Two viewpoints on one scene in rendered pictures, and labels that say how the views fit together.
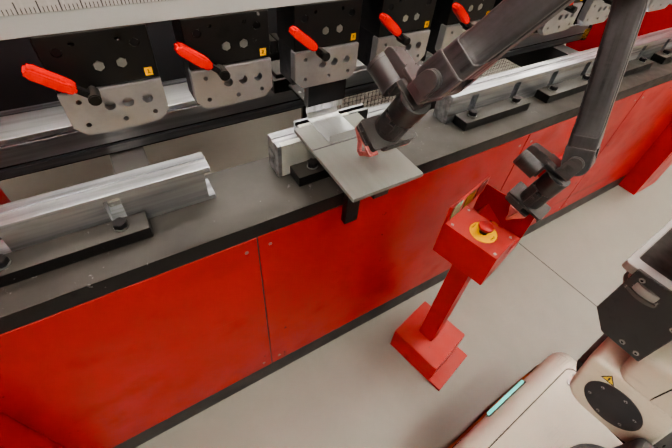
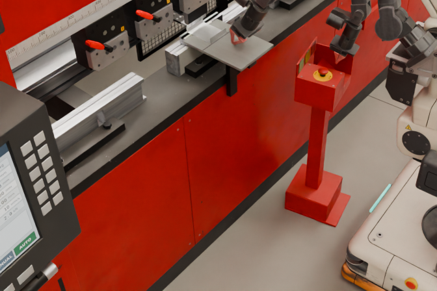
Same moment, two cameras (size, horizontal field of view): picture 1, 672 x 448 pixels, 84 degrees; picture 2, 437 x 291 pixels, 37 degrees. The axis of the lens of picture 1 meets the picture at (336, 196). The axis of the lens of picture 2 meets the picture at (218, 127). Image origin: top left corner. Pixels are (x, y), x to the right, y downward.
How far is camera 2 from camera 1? 1.44 m
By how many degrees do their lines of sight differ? 9
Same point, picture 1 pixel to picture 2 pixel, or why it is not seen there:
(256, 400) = (192, 280)
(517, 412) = (389, 201)
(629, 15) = not seen: outside the picture
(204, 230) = (153, 118)
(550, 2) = not seen: outside the picture
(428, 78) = not seen: outside the picture
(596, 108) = not seen: outside the picture
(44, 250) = (75, 149)
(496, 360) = (375, 192)
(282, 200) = (189, 89)
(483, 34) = not seen: outside the picture
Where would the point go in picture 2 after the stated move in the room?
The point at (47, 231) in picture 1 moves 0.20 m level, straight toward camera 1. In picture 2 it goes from (72, 138) to (127, 155)
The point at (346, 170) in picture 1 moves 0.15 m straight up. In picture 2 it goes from (229, 55) to (227, 18)
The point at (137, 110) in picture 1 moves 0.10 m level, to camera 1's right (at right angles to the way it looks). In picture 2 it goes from (117, 51) to (149, 45)
